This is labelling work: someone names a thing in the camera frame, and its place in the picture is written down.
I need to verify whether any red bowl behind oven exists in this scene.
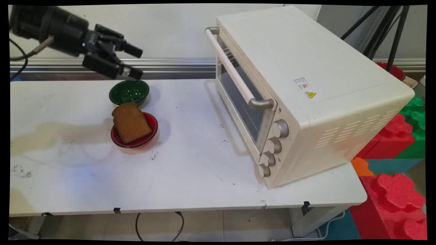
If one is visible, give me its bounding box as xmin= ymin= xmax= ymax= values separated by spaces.
xmin=375 ymin=62 xmax=406 ymax=81

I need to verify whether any red bowl with black rim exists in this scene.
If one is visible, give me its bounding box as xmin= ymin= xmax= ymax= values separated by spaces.
xmin=111 ymin=112 xmax=159 ymax=149

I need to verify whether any brown bread slice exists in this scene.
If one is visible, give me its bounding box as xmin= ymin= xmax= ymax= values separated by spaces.
xmin=112 ymin=103 xmax=153 ymax=144

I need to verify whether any cream toaster oven body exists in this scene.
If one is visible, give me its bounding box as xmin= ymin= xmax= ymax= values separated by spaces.
xmin=215 ymin=5 xmax=415 ymax=190

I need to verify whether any white floor cable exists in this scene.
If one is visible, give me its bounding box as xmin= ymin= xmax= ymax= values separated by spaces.
xmin=272 ymin=210 xmax=346 ymax=242

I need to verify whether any black tripod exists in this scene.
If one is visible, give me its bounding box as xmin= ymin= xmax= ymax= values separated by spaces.
xmin=340 ymin=5 xmax=410 ymax=72

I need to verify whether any white table leg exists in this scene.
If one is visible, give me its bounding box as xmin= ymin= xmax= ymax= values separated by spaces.
xmin=289 ymin=203 xmax=352 ymax=238

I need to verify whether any orange foam piece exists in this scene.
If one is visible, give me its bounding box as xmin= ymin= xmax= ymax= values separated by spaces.
xmin=351 ymin=157 xmax=375 ymax=177

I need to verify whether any aluminium wall rail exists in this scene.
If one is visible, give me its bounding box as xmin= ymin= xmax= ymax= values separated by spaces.
xmin=10 ymin=57 xmax=426 ymax=81

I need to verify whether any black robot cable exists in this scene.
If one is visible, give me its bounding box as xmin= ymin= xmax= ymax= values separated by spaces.
xmin=10 ymin=36 xmax=55 ymax=81

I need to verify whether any green foam block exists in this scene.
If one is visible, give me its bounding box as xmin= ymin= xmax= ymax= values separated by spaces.
xmin=394 ymin=93 xmax=426 ymax=159

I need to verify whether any white label sticker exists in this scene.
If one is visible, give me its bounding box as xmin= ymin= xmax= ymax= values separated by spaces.
xmin=293 ymin=77 xmax=310 ymax=90

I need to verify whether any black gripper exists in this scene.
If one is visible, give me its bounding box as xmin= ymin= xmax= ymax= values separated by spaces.
xmin=10 ymin=5 xmax=144 ymax=80

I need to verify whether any beige tray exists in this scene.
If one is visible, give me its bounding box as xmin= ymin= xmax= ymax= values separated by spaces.
xmin=402 ymin=76 xmax=419 ymax=89

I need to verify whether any teal foam floor mat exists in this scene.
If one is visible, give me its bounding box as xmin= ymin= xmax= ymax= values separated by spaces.
xmin=318 ymin=209 xmax=361 ymax=241

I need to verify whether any large red foam block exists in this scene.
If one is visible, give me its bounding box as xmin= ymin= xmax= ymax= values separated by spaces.
xmin=349 ymin=173 xmax=427 ymax=241

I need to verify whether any black cable under table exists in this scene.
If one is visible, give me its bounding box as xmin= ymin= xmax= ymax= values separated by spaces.
xmin=135 ymin=211 xmax=185 ymax=242

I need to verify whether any glass oven door with handle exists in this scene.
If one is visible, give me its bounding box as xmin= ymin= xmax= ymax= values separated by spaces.
xmin=205 ymin=27 xmax=278 ymax=154

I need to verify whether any teal foam block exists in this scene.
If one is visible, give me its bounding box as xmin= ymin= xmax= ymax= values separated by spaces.
xmin=365 ymin=158 xmax=423 ymax=176

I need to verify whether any green bowl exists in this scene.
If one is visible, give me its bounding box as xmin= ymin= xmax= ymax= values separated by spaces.
xmin=109 ymin=80 xmax=150 ymax=106

